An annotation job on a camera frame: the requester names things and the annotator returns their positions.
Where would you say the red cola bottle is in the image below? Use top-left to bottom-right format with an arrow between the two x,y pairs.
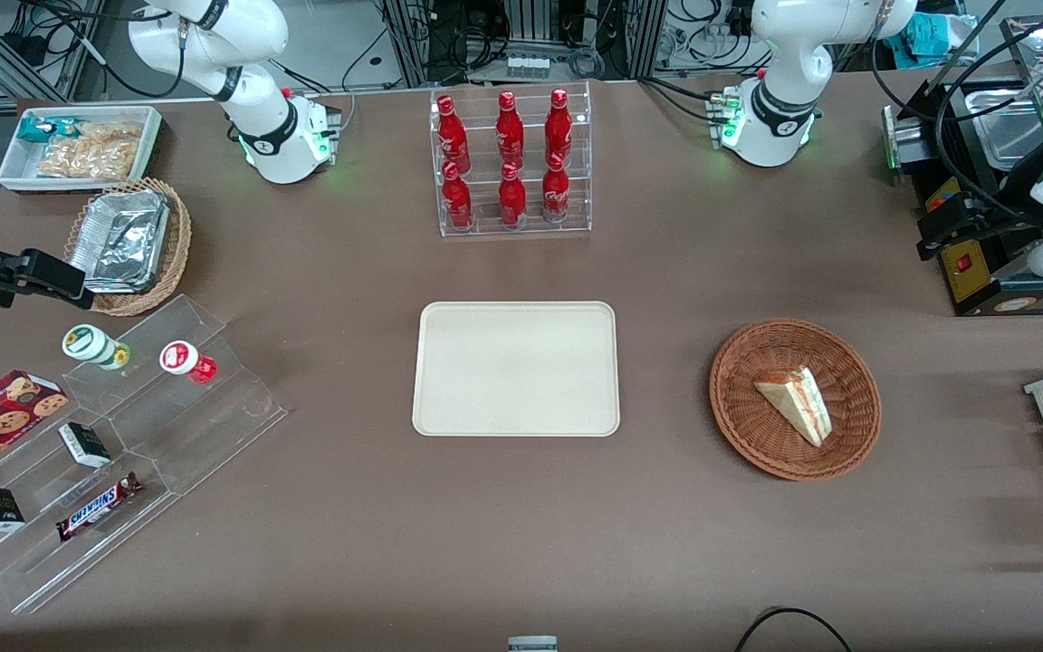
495,91 -> 525,168
498,161 -> 528,227
541,152 -> 570,224
435,94 -> 472,173
441,161 -> 474,230
545,88 -> 573,166

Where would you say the black cable loop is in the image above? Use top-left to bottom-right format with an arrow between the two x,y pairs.
734,607 -> 853,652

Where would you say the snickers chocolate bar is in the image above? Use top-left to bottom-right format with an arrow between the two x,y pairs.
55,472 -> 144,542

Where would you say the oval tan wicker basket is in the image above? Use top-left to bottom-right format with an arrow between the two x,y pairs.
63,177 -> 193,317

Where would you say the green-lid white drink bottle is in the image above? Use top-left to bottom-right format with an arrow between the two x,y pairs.
62,323 -> 132,371

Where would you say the clear bag of crackers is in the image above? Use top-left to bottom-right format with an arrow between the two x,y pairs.
37,122 -> 144,180

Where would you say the clear acrylic bottle rack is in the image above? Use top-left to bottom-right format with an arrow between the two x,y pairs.
429,81 -> 593,239

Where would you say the triangle sandwich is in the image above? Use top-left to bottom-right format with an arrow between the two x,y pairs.
752,365 -> 834,448

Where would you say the aluminium foil container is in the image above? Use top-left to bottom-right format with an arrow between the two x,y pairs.
69,188 -> 171,295

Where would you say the aluminium frame rack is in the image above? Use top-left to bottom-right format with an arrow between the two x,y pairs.
377,0 -> 667,87

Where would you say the white rectangular snack bin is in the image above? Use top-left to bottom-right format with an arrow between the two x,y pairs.
0,105 -> 164,194

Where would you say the round brown wicker basket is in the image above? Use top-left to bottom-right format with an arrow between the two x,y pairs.
709,318 -> 883,482

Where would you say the steel warmer pan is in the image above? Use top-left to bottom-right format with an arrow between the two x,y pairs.
965,88 -> 1043,171

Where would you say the cream rectangular tray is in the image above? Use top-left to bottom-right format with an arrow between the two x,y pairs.
411,301 -> 621,438

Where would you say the teal snack packet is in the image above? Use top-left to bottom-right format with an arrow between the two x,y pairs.
16,116 -> 79,144

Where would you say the black food warmer machine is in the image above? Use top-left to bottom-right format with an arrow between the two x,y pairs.
882,14 -> 1043,318

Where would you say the red-lid drink bottle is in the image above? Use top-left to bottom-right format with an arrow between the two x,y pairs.
159,340 -> 218,385

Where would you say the clear acrylic stepped shelf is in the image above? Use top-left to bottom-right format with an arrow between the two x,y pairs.
0,293 -> 289,615

